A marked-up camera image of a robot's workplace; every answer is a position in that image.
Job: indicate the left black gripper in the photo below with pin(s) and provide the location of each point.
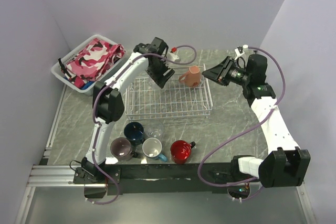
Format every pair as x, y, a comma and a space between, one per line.
160, 78

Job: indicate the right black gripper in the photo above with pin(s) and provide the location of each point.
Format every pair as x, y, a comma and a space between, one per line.
220, 72

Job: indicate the white wire dish rack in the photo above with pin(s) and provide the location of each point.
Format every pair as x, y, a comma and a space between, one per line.
175, 100

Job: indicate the salmon pink mug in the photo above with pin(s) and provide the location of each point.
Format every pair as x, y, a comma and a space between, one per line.
192, 77

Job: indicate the clear glass tumbler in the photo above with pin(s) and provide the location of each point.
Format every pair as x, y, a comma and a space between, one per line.
154, 130
152, 85

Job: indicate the light blue floral mug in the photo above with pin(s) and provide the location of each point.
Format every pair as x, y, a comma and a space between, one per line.
152, 148

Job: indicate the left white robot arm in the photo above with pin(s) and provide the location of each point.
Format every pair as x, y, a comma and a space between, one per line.
108, 105

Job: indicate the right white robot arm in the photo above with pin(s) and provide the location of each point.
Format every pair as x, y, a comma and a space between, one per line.
286, 163

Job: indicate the dark blue mug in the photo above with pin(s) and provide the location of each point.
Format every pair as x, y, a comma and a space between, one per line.
134, 132

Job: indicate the pink camouflage cloth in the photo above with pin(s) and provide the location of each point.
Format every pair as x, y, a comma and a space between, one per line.
92, 62

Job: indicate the red mug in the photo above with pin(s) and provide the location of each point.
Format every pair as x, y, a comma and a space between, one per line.
181, 151

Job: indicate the purple grey mug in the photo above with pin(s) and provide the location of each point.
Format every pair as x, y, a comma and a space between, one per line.
122, 149

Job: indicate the white plastic basket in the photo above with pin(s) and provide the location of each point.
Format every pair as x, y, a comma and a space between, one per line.
56, 70

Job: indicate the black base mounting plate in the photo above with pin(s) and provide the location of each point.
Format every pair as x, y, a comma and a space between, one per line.
132, 187

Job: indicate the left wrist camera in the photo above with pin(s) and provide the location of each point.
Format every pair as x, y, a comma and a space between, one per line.
172, 55

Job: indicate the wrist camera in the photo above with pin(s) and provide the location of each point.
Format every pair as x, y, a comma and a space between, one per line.
240, 51
172, 55

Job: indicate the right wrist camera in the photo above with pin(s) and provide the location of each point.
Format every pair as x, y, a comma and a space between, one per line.
240, 51

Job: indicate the aluminium frame rail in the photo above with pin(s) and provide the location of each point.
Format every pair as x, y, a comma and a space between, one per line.
65, 176

